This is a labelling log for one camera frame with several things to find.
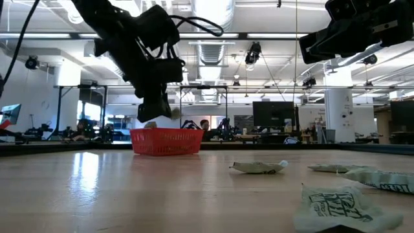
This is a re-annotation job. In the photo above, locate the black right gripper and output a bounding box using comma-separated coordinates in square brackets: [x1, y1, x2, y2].
[299, 3, 414, 65]

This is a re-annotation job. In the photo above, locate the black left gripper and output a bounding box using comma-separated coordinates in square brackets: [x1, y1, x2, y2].
[122, 60, 173, 123]

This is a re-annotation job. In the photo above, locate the red plastic basket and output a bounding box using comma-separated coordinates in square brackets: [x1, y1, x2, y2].
[129, 128, 205, 157]

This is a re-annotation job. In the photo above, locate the person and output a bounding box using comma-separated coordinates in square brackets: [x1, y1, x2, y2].
[63, 118, 95, 142]
[199, 118, 212, 142]

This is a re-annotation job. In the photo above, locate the dark chalkboard panel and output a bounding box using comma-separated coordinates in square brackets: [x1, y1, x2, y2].
[234, 115, 254, 133]

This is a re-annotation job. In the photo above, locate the black cabinet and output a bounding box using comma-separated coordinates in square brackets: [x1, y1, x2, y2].
[389, 100, 414, 145]

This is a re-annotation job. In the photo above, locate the black flat monitor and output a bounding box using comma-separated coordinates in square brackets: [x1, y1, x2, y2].
[252, 101, 296, 129]

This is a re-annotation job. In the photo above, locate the tilted computer monitor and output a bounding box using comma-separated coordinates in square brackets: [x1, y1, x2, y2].
[0, 103, 23, 126]

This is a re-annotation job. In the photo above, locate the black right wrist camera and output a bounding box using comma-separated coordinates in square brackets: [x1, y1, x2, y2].
[325, 0, 394, 22]

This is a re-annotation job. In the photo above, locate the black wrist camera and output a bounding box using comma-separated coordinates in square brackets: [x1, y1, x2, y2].
[151, 57, 186, 83]
[325, 0, 394, 22]

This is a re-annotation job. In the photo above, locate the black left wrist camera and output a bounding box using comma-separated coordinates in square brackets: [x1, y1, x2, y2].
[151, 57, 186, 83]

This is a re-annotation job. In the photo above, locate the black background rig frame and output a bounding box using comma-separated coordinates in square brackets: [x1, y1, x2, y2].
[179, 85, 229, 143]
[54, 84, 109, 142]

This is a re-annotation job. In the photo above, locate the black metal table frame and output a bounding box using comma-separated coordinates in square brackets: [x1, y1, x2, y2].
[0, 141, 414, 157]

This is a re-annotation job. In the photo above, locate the black left camera cable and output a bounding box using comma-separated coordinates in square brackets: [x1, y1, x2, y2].
[168, 14, 224, 61]

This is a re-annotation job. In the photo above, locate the silver ceiling air duct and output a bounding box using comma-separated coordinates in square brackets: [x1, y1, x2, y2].
[190, 0, 236, 103]

